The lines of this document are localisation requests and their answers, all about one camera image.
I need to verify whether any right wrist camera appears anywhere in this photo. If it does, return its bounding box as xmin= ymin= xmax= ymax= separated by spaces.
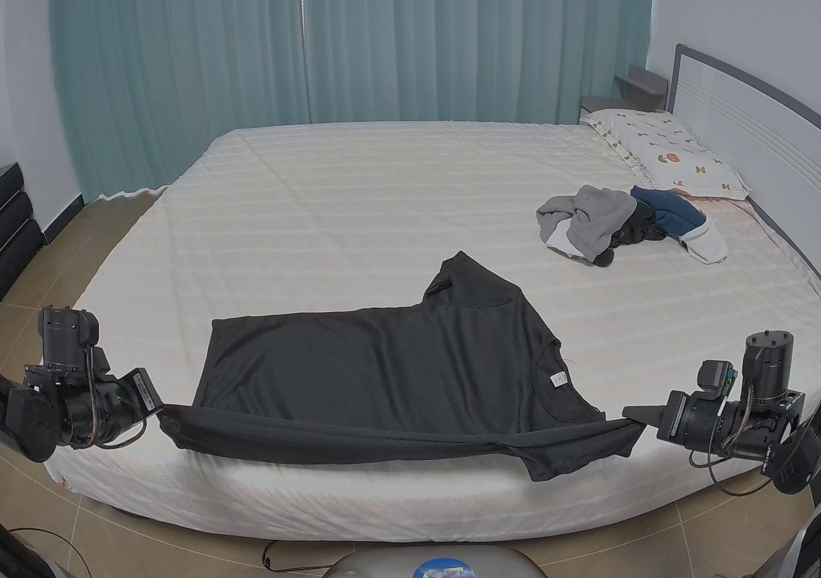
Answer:
xmin=698 ymin=360 xmax=733 ymax=400

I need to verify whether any black cable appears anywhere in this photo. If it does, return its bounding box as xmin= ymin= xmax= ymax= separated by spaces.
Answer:
xmin=0 ymin=527 xmax=92 ymax=578
xmin=262 ymin=538 xmax=334 ymax=573

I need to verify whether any blue-green curtain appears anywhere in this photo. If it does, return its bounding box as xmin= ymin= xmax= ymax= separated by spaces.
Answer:
xmin=50 ymin=0 xmax=312 ymax=201
xmin=300 ymin=0 xmax=652 ymax=124

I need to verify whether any bed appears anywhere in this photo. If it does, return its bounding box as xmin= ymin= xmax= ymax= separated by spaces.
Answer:
xmin=40 ymin=43 xmax=821 ymax=547

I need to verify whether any white printed pillow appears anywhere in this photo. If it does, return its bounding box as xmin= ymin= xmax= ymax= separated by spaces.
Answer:
xmin=580 ymin=107 xmax=751 ymax=201

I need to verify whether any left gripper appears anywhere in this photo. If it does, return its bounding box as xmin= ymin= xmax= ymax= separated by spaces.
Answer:
xmin=96 ymin=369 xmax=161 ymax=443

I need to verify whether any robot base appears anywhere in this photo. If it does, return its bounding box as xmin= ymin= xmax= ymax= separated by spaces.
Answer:
xmin=321 ymin=546 xmax=546 ymax=578

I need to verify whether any black T-shirt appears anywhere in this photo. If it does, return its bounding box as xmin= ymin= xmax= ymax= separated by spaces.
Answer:
xmin=159 ymin=251 xmax=649 ymax=483

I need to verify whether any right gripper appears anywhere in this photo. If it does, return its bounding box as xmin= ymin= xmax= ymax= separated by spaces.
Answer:
xmin=657 ymin=391 xmax=726 ymax=451

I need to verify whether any pile of clothes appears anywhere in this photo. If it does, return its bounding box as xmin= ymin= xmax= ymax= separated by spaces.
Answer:
xmin=535 ymin=184 xmax=729 ymax=268

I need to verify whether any grey bedside table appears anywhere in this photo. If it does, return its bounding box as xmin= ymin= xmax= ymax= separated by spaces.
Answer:
xmin=579 ymin=64 xmax=669 ymax=115

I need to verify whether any black chest of drawers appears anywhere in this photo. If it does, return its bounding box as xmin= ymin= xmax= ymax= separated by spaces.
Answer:
xmin=0 ymin=162 xmax=46 ymax=301

